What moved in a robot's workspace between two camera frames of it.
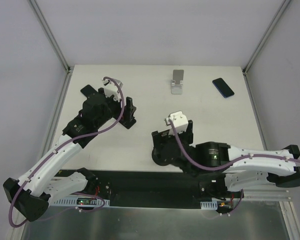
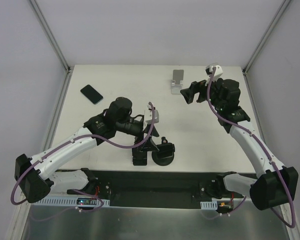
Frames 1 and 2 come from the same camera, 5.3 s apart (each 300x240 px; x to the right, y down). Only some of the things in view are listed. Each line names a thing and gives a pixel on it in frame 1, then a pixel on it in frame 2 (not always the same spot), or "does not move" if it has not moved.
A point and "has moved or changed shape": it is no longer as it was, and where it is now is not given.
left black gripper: [123, 117] to [147, 144]
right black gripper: [159, 137] to [198, 90]
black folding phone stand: [128, 119] has moved or changed shape
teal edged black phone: [88, 90] does not move
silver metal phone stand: [176, 84] does not move
